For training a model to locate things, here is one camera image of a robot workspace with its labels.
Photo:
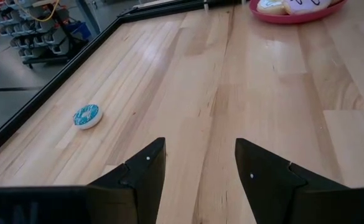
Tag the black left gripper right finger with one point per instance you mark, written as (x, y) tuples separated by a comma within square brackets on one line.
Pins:
[(293, 202)]

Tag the small blue frosted donut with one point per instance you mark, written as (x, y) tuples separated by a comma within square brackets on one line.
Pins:
[(81, 119)]

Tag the large lilac dark-drizzled donut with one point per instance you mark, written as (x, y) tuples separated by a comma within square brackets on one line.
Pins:
[(306, 7)]

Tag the blue storage bin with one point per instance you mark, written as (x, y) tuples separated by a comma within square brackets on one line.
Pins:
[(80, 29)]

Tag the black aluminium rig frame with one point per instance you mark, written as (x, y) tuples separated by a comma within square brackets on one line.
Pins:
[(48, 88)]

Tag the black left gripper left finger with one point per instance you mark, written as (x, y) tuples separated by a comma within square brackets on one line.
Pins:
[(91, 208)]

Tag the red plate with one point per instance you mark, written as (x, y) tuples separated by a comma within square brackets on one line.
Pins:
[(293, 19)]

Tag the bin storage rack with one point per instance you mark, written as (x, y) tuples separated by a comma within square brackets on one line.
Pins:
[(29, 31)]

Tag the large white frosted donut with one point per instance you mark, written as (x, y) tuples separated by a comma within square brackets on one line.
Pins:
[(270, 7)]

